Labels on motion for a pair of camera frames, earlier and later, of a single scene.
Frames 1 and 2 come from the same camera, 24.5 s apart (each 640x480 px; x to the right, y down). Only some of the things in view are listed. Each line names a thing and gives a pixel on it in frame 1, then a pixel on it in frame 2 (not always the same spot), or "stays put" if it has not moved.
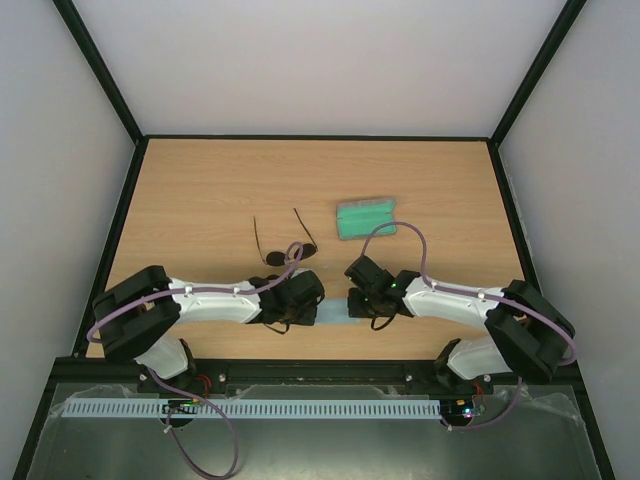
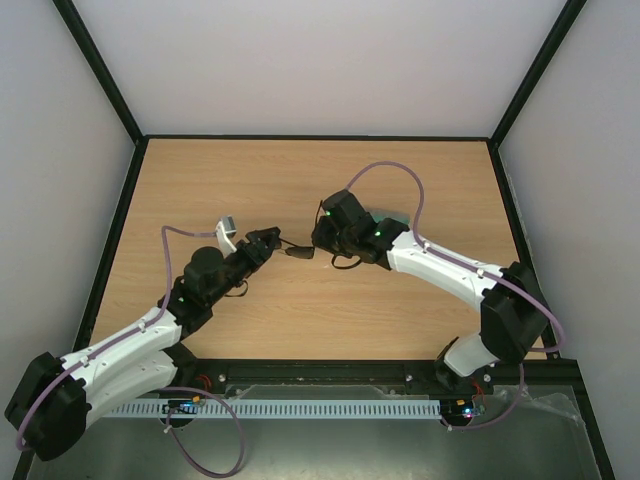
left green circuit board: x=177 y=404 stays put
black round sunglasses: x=278 y=258 → x=305 y=252
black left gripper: x=309 y=316 → x=264 y=253
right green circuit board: x=463 y=407 stays put
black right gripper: x=356 y=288 → x=324 y=235
